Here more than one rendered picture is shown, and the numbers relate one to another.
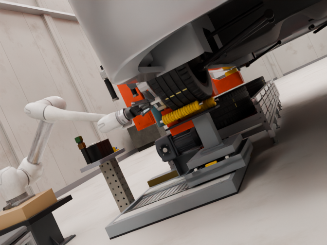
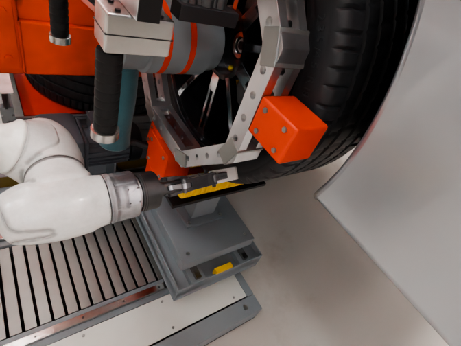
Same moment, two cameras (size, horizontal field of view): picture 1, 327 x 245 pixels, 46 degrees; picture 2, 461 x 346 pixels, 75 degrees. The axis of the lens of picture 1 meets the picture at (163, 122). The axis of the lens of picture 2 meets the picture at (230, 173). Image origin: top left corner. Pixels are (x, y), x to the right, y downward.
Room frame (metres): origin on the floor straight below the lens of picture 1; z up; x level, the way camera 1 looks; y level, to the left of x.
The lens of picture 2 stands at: (2.08, 0.47, 1.08)
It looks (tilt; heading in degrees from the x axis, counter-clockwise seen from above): 39 degrees down; 293
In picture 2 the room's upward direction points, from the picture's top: 23 degrees clockwise
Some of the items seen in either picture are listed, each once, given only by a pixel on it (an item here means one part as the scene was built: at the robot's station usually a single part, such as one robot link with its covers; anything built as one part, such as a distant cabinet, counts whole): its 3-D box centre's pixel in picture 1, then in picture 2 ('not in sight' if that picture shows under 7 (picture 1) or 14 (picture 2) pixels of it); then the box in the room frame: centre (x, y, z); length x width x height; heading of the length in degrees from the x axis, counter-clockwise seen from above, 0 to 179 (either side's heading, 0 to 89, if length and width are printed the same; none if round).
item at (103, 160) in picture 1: (103, 159); not in sight; (2.87, 0.51, 0.44); 0.43 x 0.17 x 0.03; 161
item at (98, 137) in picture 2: (111, 89); (107, 94); (2.42, 0.21, 0.83); 0.04 x 0.04 x 0.16
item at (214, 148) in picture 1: (208, 133); (202, 190); (2.45, -0.23, 0.32); 0.40 x 0.30 x 0.28; 161
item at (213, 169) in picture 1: (221, 160); (190, 222); (2.45, -0.23, 0.13); 0.50 x 0.36 x 0.10; 161
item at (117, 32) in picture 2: (108, 72); (134, 28); (2.41, 0.18, 0.93); 0.09 x 0.05 x 0.05; 71
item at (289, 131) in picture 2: not in sight; (285, 128); (2.21, 0.03, 0.85); 0.09 x 0.08 x 0.07; 161
